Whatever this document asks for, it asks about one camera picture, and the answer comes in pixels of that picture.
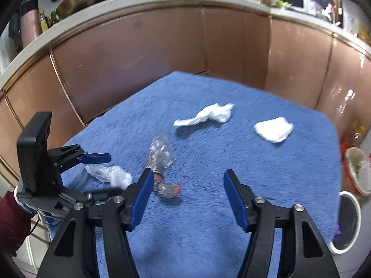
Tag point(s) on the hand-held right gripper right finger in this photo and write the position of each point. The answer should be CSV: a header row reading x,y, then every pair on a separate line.
x,y
236,202

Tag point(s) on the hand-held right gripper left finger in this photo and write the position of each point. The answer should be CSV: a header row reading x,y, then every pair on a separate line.
x,y
140,199

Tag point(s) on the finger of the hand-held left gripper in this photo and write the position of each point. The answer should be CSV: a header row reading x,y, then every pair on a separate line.
x,y
98,195
95,158

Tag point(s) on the white tissue wad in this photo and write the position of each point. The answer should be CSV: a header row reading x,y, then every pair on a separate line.
x,y
116,176

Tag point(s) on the crushed clear plastic bottle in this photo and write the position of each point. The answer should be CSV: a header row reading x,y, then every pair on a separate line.
x,y
159,155

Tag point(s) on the long white tissue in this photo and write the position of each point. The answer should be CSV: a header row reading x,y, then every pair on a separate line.
x,y
208,114

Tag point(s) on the purple plastic wrapper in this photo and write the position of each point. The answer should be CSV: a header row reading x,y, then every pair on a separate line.
x,y
338,231

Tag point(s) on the white bin with black liner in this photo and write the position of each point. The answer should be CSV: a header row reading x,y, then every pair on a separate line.
x,y
347,223

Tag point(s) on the person's left forearm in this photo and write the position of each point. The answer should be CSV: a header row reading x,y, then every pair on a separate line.
x,y
11,223

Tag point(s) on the blue towel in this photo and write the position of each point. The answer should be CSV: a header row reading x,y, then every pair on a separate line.
x,y
203,156

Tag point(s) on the beige bin with red liner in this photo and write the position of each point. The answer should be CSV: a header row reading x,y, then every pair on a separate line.
x,y
358,170

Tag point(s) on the pink cylinder flask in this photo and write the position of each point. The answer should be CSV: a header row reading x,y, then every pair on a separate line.
x,y
30,24

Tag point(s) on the bowl of green vegetables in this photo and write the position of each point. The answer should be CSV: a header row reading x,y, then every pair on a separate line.
x,y
280,4

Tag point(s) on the white microwave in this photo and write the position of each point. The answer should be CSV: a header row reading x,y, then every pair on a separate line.
x,y
293,0

